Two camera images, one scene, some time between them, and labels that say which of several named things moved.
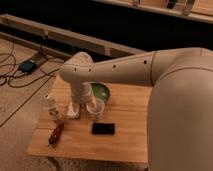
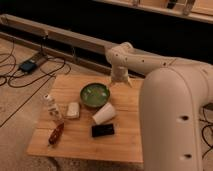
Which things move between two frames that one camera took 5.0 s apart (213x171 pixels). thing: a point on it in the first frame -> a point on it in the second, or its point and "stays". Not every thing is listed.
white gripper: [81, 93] -> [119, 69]
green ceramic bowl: [101, 91] stays
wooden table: [113, 124] stays
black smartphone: [103, 128] stays
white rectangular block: [75, 113] stays
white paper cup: [96, 115] -> [106, 113]
